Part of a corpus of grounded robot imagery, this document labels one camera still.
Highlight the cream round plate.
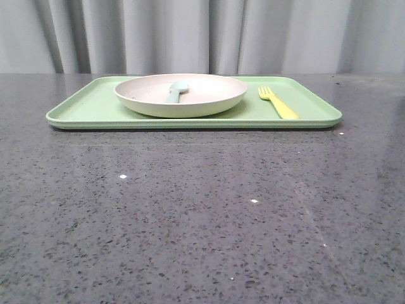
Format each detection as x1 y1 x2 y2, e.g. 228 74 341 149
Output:
115 73 248 118

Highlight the yellow plastic fork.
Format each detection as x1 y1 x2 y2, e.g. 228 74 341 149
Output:
258 86 299 120

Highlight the light blue plastic spoon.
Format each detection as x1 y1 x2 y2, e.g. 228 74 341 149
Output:
166 81 189 103

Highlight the light green plastic tray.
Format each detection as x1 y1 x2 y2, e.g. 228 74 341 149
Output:
46 76 342 130

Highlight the grey background curtain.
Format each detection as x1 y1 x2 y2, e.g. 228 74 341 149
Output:
1 1 404 75

